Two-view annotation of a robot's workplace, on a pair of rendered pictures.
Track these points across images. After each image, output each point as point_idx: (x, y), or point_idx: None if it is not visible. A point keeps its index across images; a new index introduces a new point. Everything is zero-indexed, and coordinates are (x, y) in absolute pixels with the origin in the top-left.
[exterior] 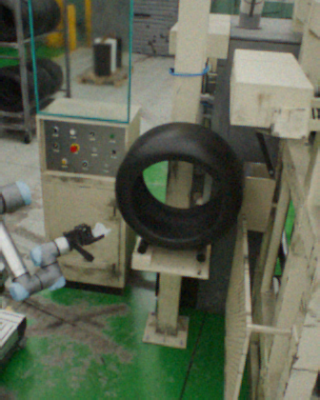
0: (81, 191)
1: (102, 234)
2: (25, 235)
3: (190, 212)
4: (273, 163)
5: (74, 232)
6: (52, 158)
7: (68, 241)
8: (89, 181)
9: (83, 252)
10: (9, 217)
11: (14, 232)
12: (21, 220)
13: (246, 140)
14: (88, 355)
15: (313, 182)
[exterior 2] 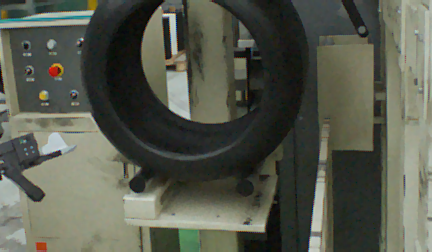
0: (70, 141)
1: (57, 150)
2: (16, 250)
3: (231, 127)
4: (377, 44)
5: (5, 145)
6: (26, 93)
7: None
8: (80, 121)
9: (22, 182)
10: None
11: (1, 248)
12: (15, 231)
13: (322, 10)
14: None
15: None
